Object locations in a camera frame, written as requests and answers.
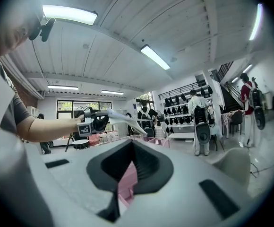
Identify beige plastic chair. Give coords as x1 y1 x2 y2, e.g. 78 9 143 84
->
212 147 251 189

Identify black framed window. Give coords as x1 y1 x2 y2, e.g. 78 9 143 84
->
56 99 116 120

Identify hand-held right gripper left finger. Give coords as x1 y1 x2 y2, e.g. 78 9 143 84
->
26 139 133 227

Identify table with checkered cloth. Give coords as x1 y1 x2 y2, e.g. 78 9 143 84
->
220 112 233 139

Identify long ceiling light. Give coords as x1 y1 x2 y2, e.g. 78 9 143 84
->
47 84 79 91
42 5 98 26
140 44 171 70
249 3 264 41
101 89 125 96

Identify person's left forearm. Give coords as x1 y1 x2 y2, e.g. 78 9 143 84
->
21 116 85 143

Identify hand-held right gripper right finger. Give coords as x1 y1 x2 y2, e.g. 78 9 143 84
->
119 140 252 227

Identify black floor cable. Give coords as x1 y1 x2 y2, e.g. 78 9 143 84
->
249 160 274 178

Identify person's head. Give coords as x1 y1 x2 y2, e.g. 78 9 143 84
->
0 0 44 61

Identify person's grey t-shirt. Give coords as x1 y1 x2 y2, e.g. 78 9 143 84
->
0 55 33 137

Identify rows of black bags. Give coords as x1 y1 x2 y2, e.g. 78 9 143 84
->
163 85 214 134

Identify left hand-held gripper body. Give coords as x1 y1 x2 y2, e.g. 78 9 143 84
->
77 109 110 136

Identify black staircase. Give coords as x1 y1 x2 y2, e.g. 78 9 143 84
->
216 61 246 113

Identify white notebook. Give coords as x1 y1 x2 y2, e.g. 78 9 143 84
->
106 108 148 136

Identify white shelf rack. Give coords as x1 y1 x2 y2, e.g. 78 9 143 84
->
157 80 215 140

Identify pink storage bin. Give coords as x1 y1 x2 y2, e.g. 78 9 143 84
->
89 133 101 147

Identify black head-mounted camera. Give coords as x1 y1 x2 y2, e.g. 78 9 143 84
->
28 17 57 43

